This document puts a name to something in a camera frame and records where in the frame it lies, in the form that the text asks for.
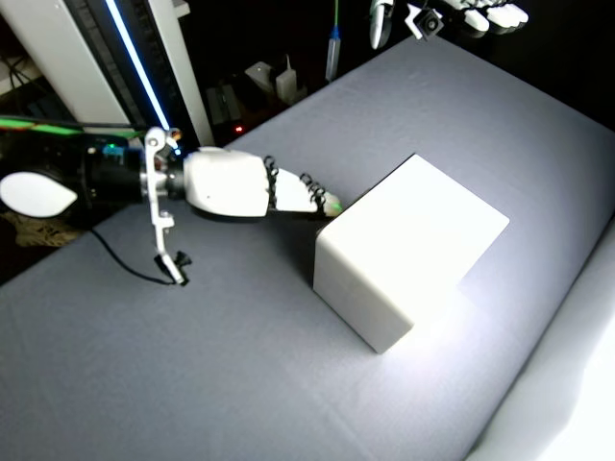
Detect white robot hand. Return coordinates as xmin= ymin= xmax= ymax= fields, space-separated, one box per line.
xmin=368 ymin=0 xmax=529 ymax=50
xmin=182 ymin=146 xmax=345 ymax=225

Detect white box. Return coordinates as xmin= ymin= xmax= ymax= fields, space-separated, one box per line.
xmin=312 ymin=153 xmax=510 ymax=355

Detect black electronics box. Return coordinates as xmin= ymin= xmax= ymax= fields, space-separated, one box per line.
xmin=206 ymin=84 xmax=249 ymax=127

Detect grey table cloth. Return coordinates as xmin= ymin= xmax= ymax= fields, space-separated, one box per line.
xmin=0 ymin=36 xmax=615 ymax=461

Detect beige knitted cloth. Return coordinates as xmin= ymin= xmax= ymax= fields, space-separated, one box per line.
xmin=0 ymin=210 xmax=92 ymax=249

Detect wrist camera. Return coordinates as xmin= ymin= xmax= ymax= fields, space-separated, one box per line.
xmin=153 ymin=249 xmax=193 ymax=288
xmin=405 ymin=3 xmax=446 ymax=42

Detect thin black cable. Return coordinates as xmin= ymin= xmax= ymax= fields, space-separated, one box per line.
xmin=89 ymin=229 xmax=180 ymax=287

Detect translucent tube on green cord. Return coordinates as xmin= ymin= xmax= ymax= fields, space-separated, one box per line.
xmin=325 ymin=0 xmax=344 ymax=83

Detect white post with light strip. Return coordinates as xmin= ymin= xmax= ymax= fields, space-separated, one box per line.
xmin=0 ymin=0 xmax=215 ymax=145

